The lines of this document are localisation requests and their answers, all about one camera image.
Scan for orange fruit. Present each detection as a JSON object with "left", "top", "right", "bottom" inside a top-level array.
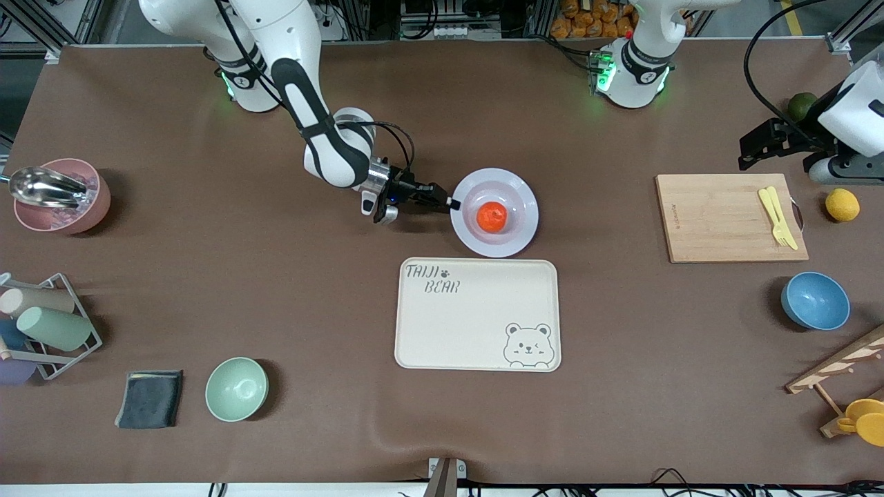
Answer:
[{"left": 477, "top": 202, "right": 509, "bottom": 234}]

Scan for white round plate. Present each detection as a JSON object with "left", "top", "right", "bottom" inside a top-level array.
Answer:
[{"left": 450, "top": 168, "right": 539, "bottom": 258}]

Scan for dark green lime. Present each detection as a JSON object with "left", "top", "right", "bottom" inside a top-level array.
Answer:
[{"left": 788, "top": 92, "right": 820, "bottom": 124}]

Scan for yellow plastic fork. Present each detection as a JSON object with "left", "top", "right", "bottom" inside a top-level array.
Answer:
[{"left": 758, "top": 188, "right": 792, "bottom": 247}]

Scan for wooden cutting board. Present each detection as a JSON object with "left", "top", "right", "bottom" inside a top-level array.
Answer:
[{"left": 655, "top": 173, "right": 809, "bottom": 264}]

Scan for yellow lemon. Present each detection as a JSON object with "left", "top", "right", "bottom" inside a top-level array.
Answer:
[{"left": 825, "top": 188, "right": 861, "bottom": 222}]

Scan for yellow plastic knife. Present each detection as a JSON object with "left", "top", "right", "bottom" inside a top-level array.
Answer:
[{"left": 767, "top": 186, "right": 800, "bottom": 251}]

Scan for cream bear print tray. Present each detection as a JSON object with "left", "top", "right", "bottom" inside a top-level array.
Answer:
[{"left": 394, "top": 257, "right": 562, "bottom": 373}]

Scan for blue bowl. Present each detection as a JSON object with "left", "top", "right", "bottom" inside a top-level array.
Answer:
[{"left": 781, "top": 271, "right": 851, "bottom": 331}]

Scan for white power strip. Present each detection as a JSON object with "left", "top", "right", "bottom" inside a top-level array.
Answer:
[{"left": 314, "top": 0, "right": 347, "bottom": 43}]

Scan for pile of orange round items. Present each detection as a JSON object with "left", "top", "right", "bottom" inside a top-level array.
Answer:
[{"left": 550, "top": 0, "right": 640, "bottom": 41}]

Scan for wooden peg rack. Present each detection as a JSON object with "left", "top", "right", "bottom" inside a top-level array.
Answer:
[{"left": 785, "top": 324, "right": 884, "bottom": 439}]

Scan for pale green bowl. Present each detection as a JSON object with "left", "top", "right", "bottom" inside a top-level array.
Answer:
[{"left": 205, "top": 357, "right": 269, "bottom": 422}]

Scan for yellow mug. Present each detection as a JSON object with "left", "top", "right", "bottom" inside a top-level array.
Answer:
[{"left": 837, "top": 398, "right": 884, "bottom": 447}]

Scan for dark grey folded cloth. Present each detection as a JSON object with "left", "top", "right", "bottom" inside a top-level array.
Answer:
[{"left": 115, "top": 370, "right": 184, "bottom": 429}]

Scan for pink bowl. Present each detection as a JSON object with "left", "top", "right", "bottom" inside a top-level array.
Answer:
[{"left": 14, "top": 158, "right": 112, "bottom": 236}]

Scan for silver metal scoop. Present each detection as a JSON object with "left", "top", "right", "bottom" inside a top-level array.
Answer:
[{"left": 0, "top": 166, "right": 91, "bottom": 208}]

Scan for mint green cup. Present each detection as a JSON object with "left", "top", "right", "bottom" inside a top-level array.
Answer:
[{"left": 17, "top": 306, "right": 93, "bottom": 353}]

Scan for beige cup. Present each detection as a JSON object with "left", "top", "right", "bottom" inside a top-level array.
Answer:
[{"left": 0, "top": 286, "right": 75, "bottom": 318}]

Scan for blue cup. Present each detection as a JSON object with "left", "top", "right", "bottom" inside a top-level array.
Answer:
[{"left": 0, "top": 319, "right": 28, "bottom": 351}]

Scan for purple cup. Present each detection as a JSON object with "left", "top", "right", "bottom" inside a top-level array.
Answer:
[{"left": 0, "top": 359, "right": 37, "bottom": 386}]

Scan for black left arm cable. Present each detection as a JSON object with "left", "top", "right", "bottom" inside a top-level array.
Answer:
[{"left": 743, "top": 0, "right": 833, "bottom": 139}]

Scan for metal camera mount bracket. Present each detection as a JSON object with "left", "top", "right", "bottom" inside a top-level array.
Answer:
[{"left": 423, "top": 457, "right": 468, "bottom": 497}]

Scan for black floor cable bundle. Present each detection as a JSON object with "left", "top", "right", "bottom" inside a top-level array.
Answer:
[{"left": 649, "top": 468, "right": 884, "bottom": 497}]

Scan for grey wire cup rack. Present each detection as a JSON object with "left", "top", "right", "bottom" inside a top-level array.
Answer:
[{"left": 0, "top": 273, "right": 104, "bottom": 381}]

